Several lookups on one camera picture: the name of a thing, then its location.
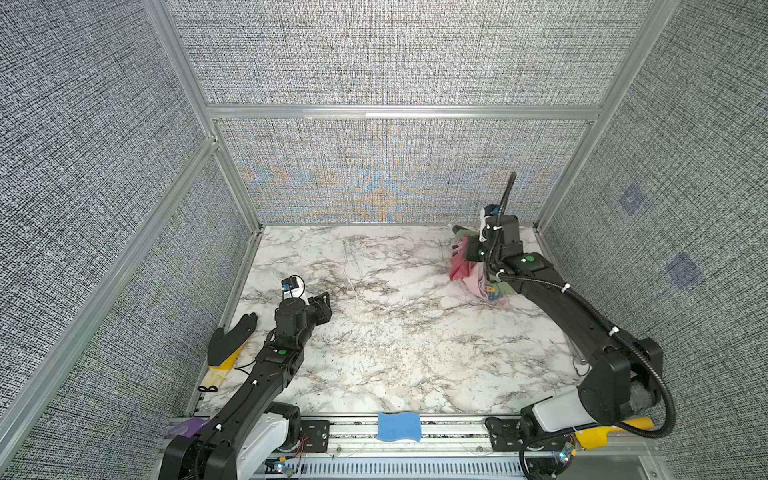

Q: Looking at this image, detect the dark pink ribbed cloth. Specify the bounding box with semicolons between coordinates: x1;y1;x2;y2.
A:
449;237;481;281

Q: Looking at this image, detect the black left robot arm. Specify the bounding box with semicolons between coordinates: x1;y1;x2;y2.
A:
159;292;332;479

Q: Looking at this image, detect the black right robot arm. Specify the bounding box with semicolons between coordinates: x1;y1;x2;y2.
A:
467;212;676;445

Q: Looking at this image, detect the light pink ribbed cloth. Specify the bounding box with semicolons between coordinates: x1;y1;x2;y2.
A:
462;262;498;302

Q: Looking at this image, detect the olive green cloth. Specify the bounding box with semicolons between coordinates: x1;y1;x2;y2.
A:
485;280;517;302

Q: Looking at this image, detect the blue sponge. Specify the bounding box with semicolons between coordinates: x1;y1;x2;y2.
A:
376;412;422;442

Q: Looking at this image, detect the purple plastic tool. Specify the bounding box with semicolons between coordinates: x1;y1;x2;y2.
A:
166;417;207;439

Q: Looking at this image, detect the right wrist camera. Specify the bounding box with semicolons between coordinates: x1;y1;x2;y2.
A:
481;204;500;219

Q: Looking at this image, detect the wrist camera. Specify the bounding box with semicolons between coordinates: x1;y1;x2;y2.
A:
481;204;500;219
281;275;306;299

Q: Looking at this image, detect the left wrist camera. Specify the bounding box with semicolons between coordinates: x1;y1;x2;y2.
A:
281;275;306;299

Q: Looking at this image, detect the black spatula yellow handle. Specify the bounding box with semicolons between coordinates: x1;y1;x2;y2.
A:
197;313;258;393

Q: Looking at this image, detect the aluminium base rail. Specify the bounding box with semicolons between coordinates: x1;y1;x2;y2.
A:
236;413;673;479

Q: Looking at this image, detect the black corrugated cable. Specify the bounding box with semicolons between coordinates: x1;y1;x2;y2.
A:
491;171;677;440

